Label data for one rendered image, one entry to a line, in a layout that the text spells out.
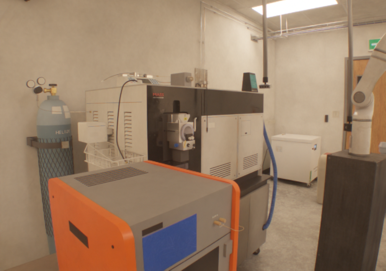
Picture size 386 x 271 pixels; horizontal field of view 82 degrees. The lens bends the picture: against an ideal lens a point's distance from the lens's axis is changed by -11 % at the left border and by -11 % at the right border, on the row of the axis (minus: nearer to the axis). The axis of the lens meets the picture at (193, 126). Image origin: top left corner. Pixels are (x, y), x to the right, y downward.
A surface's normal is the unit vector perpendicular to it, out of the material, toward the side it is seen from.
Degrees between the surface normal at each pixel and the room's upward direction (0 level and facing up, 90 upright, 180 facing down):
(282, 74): 90
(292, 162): 90
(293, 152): 90
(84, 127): 90
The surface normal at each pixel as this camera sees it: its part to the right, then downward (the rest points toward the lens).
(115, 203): 0.00, -1.00
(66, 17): 0.74, 0.06
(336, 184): -0.84, 0.05
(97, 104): -0.68, 0.07
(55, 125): 0.55, 0.07
